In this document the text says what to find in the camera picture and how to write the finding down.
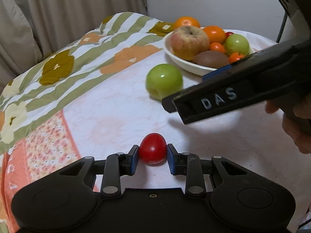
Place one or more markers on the large green apple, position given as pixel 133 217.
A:
pixel 237 43

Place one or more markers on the person's right hand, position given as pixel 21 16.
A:
pixel 293 130

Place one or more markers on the large orange in bowl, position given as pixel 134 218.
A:
pixel 215 34

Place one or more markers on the cream cartoon duck bowl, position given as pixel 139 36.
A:
pixel 189 66

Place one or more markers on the red cherry tomato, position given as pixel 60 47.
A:
pixel 229 34
pixel 153 149

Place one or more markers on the tiny orange kumquat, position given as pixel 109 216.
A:
pixel 236 56

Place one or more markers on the striped floral quilt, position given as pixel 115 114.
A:
pixel 73 65

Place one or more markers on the large yellow-red apple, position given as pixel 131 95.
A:
pixel 189 41

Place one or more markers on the brown kiwi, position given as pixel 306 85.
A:
pixel 212 59

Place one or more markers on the beige curtain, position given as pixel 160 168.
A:
pixel 31 30

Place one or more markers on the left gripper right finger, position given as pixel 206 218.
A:
pixel 188 165

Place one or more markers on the orange mandarin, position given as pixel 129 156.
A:
pixel 186 21

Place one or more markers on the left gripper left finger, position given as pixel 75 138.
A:
pixel 116 166

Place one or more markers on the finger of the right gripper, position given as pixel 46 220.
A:
pixel 215 72

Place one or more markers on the small green apple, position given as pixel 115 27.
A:
pixel 163 80

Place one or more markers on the small mandarin in bowl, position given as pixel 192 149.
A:
pixel 217 47

